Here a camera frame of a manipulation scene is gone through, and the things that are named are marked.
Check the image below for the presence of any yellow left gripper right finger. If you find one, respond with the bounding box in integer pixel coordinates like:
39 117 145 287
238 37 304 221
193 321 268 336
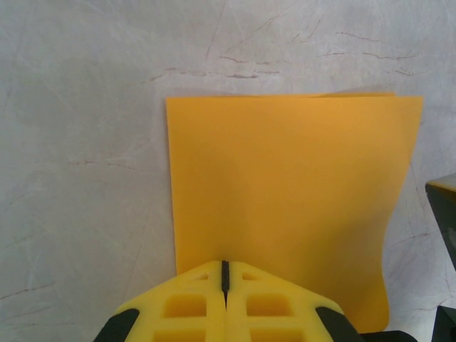
226 261 364 342

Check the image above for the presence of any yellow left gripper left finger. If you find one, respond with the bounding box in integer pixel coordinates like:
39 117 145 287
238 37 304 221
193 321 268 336
94 259 227 342

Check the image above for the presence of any orange paper sheet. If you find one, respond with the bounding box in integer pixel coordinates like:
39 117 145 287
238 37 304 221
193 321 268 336
165 92 425 335

